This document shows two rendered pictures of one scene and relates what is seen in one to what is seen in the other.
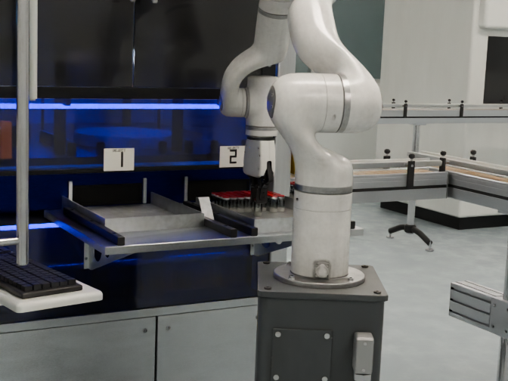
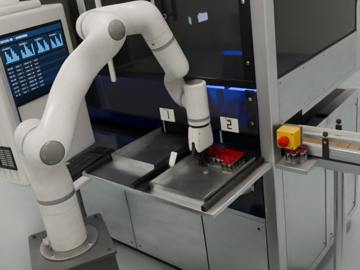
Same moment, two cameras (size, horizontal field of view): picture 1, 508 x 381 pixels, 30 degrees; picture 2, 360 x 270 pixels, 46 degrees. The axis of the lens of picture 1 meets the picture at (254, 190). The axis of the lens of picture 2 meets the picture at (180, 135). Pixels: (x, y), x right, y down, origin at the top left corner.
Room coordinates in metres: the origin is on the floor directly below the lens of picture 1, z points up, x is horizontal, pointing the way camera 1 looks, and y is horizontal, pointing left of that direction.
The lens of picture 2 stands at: (1.95, -1.40, 1.68)
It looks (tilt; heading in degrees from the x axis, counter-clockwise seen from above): 23 degrees down; 72
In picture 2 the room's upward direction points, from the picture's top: 9 degrees counter-clockwise
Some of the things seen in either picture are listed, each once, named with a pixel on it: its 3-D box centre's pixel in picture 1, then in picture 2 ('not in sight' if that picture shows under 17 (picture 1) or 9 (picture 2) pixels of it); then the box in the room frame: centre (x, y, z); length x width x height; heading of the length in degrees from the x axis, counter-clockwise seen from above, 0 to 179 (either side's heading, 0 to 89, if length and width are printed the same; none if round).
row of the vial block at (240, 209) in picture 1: (251, 203); (216, 161); (2.56, 0.01, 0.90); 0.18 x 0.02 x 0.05; 119
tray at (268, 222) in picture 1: (267, 212); (203, 173); (2.48, -0.04, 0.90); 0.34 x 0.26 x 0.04; 29
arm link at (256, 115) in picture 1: (261, 100); (195, 98); (2.50, -0.01, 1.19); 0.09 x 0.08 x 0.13; 103
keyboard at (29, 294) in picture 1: (11, 269); (80, 165); (2.07, 0.54, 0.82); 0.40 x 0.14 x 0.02; 39
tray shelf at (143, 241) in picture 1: (201, 222); (178, 165); (2.43, 0.13, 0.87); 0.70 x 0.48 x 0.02; 119
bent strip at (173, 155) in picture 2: (214, 212); (164, 165); (2.37, 0.10, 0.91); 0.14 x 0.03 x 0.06; 28
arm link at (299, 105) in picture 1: (311, 131); (42, 157); (1.93, -0.11, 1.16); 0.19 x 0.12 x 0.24; 103
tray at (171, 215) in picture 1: (130, 210); (158, 146); (2.41, 0.32, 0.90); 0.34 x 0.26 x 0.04; 29
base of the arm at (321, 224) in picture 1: (320, 233); (62, 219); (1.94, -0.14, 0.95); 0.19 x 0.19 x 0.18
